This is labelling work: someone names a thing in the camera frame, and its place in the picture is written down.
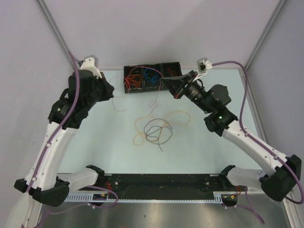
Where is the dark orange wire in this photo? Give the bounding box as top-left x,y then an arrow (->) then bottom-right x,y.
123,71 -> 143,92

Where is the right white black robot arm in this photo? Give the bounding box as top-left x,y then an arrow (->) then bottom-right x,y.
160,71 -> 302,202

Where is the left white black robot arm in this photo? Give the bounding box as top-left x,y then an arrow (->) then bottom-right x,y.
14,70 -> 114,207

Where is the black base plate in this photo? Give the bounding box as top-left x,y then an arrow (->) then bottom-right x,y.
95,173 -> 245,196

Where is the black right storage bin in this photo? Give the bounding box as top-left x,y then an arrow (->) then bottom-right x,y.
161,62 -> 182,77

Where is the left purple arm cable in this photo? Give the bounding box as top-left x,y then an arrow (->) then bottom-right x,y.
25,51 -> 83,193

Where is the blue wire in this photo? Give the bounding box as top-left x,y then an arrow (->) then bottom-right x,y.
143,68 -> 162,84

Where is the black left storage bin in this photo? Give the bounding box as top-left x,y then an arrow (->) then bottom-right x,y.
123,66 -> 144,94

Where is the black middle storage bin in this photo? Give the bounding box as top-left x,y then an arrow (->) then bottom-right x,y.
142,64 -> 163,91

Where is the grey slotted cable duct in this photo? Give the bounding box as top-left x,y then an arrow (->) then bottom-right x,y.
65,191 -> 240,204

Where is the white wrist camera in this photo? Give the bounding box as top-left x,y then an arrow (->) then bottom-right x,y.
194,57 -> 213,81
78,56 -> 103,79

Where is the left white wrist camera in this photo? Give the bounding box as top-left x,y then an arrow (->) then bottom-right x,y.
78,56 -> 103,79

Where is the pink maroon wire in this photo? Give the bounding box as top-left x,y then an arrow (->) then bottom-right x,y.
108,66 -> 164,117

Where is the black storage bin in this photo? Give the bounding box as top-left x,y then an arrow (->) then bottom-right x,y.
142,64 -> 163,91
161,62 -> 182,77
123,66 -> 144,94

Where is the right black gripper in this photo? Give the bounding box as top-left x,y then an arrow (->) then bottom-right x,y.
160,70 -> 213,114

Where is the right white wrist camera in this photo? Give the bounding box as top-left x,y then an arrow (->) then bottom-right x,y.
194,57 -> 213,81

